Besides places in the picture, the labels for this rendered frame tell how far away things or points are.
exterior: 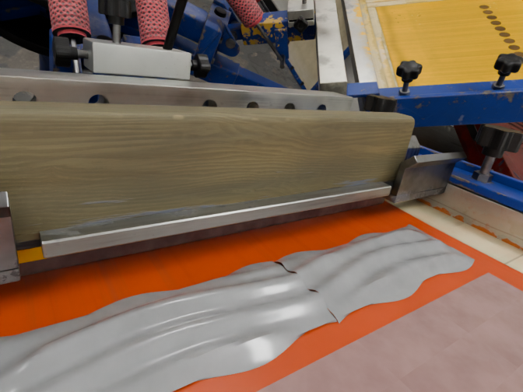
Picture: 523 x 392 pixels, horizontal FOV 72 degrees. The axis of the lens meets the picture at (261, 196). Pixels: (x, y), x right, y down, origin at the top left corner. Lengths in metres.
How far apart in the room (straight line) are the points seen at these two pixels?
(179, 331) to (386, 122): 0.25
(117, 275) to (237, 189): 0.10
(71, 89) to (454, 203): 0.44
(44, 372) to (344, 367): 0.15
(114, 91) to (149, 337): 0.31
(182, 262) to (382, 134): 0.21
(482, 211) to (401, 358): 0.25
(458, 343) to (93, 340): 0.21
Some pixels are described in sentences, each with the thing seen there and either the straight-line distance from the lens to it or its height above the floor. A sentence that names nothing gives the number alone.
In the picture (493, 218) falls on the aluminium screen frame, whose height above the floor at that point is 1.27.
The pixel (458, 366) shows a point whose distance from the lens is 0.25.
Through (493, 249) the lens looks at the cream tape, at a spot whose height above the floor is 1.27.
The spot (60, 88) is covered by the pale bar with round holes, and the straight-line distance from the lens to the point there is 0.44.
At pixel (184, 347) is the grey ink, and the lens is 0.20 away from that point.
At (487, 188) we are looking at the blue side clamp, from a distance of 0.45.
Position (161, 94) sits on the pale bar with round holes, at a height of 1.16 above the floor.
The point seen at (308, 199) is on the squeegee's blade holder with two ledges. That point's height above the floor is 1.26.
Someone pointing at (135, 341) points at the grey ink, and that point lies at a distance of 0.20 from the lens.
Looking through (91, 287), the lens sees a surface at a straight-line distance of 0.25.
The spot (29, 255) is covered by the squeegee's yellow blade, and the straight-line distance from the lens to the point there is 0.25.
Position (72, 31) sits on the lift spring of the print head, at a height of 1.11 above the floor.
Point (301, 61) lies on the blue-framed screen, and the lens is 3.07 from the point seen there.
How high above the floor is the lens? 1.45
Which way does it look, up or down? 46 degrees down
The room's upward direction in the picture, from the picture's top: 37 degrees clockwise
